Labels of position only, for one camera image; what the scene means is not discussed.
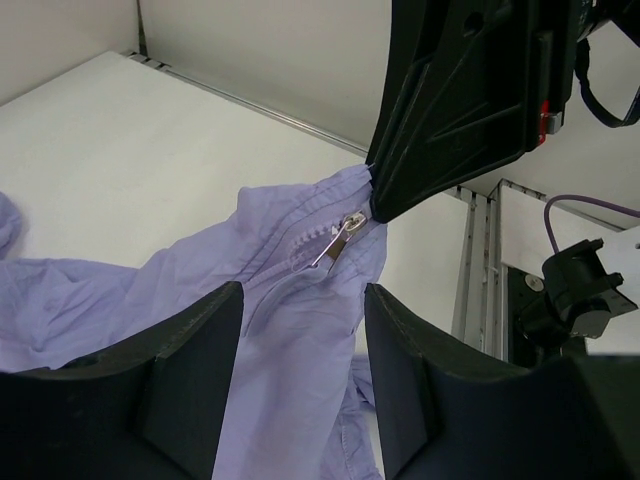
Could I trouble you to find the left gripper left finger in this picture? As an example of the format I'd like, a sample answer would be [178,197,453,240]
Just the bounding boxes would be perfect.
[1,282,244,479]

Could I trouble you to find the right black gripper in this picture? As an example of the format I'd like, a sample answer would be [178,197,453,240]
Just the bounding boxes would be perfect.
[367,0,580,220]

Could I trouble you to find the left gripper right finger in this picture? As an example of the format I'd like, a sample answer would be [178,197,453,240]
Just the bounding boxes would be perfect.
[365,284,639,479]

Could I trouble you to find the lavender zip-up jacket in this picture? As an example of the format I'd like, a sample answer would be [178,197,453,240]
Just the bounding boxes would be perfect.
[1,166,387,479]

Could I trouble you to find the silver zipper slider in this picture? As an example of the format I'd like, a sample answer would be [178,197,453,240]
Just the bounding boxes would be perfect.
[311,211,368,267]

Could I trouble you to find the front aluminium rail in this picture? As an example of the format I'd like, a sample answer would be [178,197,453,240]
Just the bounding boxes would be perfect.
[450,179,546,362]

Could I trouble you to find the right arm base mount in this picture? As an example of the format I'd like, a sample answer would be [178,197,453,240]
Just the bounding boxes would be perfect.
[506,267,587,369]

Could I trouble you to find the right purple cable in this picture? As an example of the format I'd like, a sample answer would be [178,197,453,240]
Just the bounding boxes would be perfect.
[543,194,640,254]

